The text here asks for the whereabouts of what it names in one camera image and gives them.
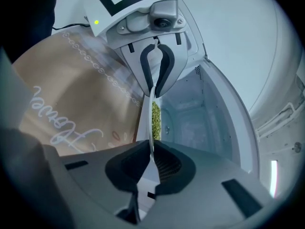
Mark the pile of green mung beans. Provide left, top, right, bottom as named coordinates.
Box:
left=151, top=101, right=162, bottom=140

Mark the brown placemat with script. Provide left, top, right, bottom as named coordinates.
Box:
left=13, top=31, right=143, bottom=157

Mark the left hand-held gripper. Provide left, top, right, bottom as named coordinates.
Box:
left=80, top=0, right=190, bottom=98

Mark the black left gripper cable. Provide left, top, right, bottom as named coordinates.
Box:
left=51, top=22, right=91, bottom=31

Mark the white microwave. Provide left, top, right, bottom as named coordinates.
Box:
left=154, top=0, right=262, bottom=200

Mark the white round plate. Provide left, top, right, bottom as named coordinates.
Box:
left=136, top=84, right=163, bottom=185

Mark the person's black clothing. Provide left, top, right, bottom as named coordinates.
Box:
left=14, top=0, right=61, bottom=64

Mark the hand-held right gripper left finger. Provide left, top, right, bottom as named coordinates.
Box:
left=42, top=139, right=153, bottom=229

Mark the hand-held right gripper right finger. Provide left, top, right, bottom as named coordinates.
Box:
left=140, top=139, right=284, bottom=229

